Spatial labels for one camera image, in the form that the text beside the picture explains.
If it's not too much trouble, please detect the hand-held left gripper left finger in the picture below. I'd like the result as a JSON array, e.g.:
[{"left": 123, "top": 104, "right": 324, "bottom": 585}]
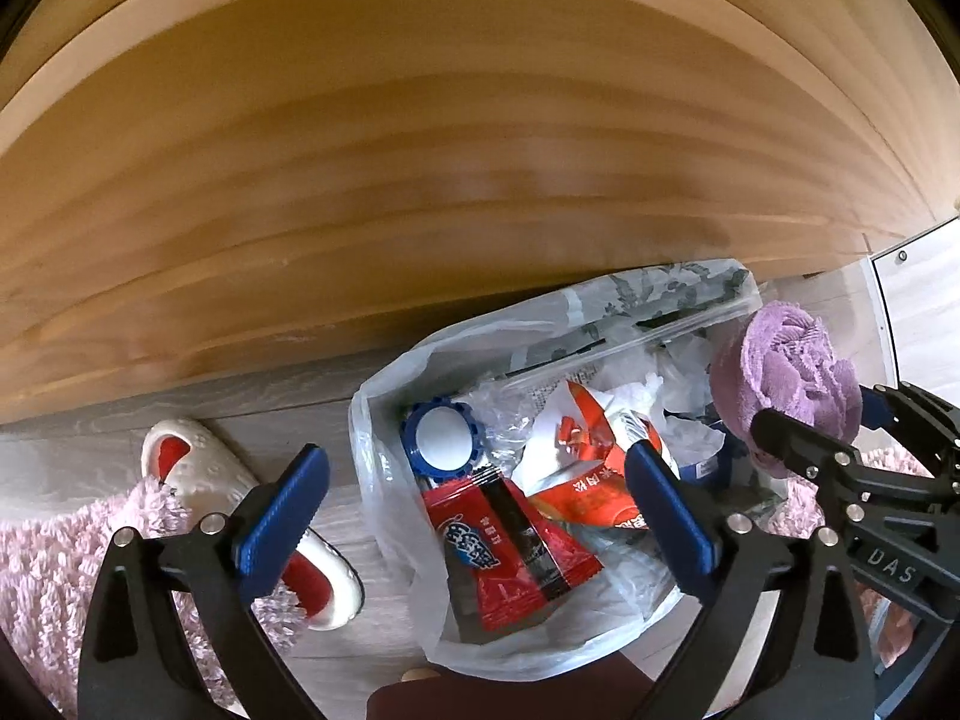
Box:
[{"left": 77, "top": 444, "right": 332, "bottom": 720}]

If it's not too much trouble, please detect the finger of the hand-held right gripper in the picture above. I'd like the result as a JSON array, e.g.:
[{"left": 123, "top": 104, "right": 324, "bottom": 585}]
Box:
[
  {"left": 752, "top": 406, "right": 901, "bottom": 496},
  {"left": 861, "top": 384, "right": 960, "bottom": 466}
]

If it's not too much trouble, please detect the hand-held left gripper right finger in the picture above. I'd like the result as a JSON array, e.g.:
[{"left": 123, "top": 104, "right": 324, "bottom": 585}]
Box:
[{"left": 624, "top": 439, "right": 878, "bottom": 720}]

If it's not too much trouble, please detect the purple towel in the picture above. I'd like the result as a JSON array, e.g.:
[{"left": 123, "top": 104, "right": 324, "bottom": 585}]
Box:
[{"left": 709, "top": 301, "right": 863, "bottom": 479}]

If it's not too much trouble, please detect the red white noodle packet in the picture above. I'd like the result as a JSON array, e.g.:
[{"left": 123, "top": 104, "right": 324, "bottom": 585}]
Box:
[{"left": 514, "top": 381, "right": 676, "bottom": 541}]

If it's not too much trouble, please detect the floral waste bin with liner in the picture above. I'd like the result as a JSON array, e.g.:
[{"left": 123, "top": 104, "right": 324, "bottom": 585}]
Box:
[{"left": 351, "top": 259, "right": 781, "bottom": 680}]

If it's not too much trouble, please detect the white plastic bag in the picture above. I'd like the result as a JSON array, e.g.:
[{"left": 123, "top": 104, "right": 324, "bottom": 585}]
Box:
[{"left": 660, "top": 334, "right": 725, "bottom": 421}]

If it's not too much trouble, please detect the red black snack wrapper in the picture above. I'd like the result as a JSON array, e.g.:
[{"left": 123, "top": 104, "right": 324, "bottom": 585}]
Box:
[{"left": 420, "top": 465, "right": 605, "bottom": 635}]

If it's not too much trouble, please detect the white slipper red insole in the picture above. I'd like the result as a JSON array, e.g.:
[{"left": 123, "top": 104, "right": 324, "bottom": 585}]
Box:
[{"left": 141, "top": 420, "right": 366, "bottom": 631}]

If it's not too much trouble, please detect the blue ridged round lid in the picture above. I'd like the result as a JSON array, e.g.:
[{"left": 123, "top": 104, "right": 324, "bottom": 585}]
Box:
[{"left": 400, "top": 399, "right": 488, "bottom": 477}]

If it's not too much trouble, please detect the pink fluffy rug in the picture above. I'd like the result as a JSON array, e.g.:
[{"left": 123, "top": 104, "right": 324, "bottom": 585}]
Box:
[{"left": 0, "top": 476, "right": 316, "bottom": 706}]

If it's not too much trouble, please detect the dark brown panel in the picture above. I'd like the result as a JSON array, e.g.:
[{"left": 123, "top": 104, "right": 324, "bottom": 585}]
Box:
[{"left": 367, "top": 660, "right": 661, "bottom": 720}]

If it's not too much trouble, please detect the wooden bed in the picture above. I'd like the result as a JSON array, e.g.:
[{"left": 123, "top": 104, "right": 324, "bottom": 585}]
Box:
[{"left": 0, "top": 0, "right": 960, "bottom": 421}]

